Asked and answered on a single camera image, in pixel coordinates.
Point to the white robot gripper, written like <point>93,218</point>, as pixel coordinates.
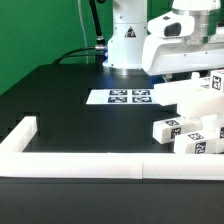
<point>167,49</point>

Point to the white chair back piece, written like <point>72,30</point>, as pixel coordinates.
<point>193,97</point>

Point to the white chair seat piece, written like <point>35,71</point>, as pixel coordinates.
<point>213,125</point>

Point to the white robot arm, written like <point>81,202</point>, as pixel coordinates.
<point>206,13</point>

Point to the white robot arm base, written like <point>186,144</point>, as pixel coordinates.
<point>124,48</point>

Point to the white marker sheet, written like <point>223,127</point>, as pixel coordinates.
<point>120,96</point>

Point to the white U-shaped boundary frame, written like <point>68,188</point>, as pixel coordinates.
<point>15,161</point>

